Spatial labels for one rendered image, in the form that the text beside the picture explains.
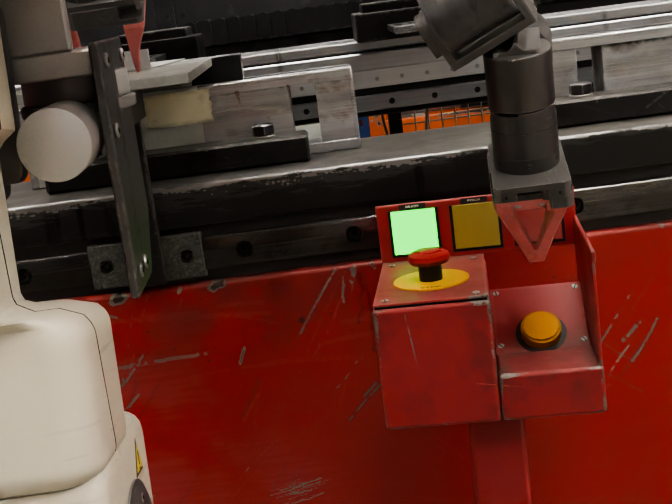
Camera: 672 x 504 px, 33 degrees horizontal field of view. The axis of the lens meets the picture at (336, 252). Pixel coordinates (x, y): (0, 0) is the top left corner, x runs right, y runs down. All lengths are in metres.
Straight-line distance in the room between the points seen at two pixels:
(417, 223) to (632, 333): 0.30
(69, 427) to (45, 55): 0.24
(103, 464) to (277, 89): 0.75
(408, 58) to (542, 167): 0.63
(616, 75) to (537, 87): 0.42
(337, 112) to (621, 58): 0.34
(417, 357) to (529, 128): 0.23
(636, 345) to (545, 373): 0.29
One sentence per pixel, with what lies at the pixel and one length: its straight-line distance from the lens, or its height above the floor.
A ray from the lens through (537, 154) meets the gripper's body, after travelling 0.98.
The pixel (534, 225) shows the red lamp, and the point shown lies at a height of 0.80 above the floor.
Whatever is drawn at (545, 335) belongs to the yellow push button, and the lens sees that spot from 1.09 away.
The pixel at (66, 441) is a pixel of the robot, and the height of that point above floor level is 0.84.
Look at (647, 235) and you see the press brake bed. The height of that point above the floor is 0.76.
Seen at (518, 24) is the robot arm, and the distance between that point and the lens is 0.95.
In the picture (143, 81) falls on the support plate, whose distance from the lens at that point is 1.09.
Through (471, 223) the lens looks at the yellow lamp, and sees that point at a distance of 1.15.
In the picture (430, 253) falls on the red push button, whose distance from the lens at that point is 1.06.
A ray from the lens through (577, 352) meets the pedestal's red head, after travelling 1.08.
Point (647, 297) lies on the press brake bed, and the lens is 1.31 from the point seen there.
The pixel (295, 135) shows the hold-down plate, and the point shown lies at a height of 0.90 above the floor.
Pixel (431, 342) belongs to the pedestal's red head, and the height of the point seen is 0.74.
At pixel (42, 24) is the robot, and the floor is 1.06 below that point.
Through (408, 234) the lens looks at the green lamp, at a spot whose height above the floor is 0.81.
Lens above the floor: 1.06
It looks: 13 degrees down
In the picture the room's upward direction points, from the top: 7 degrees counter-clockwise
